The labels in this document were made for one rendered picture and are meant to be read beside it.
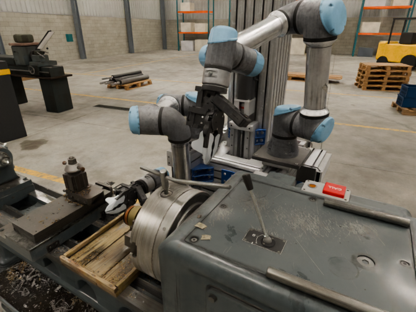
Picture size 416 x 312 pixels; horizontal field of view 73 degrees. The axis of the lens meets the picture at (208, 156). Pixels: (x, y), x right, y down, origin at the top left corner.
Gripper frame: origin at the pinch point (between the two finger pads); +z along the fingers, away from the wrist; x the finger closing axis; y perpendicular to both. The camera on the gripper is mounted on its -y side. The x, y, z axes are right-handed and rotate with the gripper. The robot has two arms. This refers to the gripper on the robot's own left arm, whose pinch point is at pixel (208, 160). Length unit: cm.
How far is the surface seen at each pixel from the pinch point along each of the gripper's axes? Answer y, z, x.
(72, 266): 48, 51, 2
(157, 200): 14.4, 15.8, 1.4
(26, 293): 86, 84, -5
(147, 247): 11.2, 27.8, 7.1
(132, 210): 30.0, 25.5, -5.7
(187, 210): 6.2, 17.3, -3.7
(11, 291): 96, 87, -3
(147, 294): 19, 54, -7
